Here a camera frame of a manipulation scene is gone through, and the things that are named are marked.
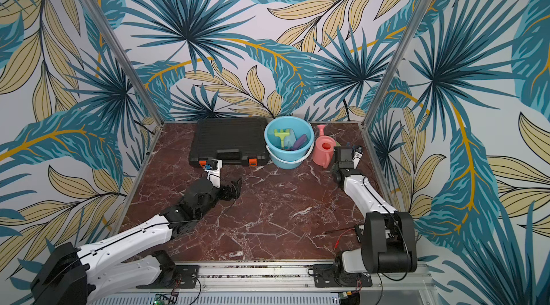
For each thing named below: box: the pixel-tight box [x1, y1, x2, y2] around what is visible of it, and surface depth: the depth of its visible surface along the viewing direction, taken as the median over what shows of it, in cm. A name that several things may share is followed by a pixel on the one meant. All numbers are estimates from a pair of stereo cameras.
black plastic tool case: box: [189, 116, 270, 169], surface depth 102 cm
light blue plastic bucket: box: [264, 115, 315, 170], surface depth 98 cm
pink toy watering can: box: [312, 124, 337, 169], surface depth 99 cm
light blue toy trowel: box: [283, 128, 297, 150], surface depth 105 cm
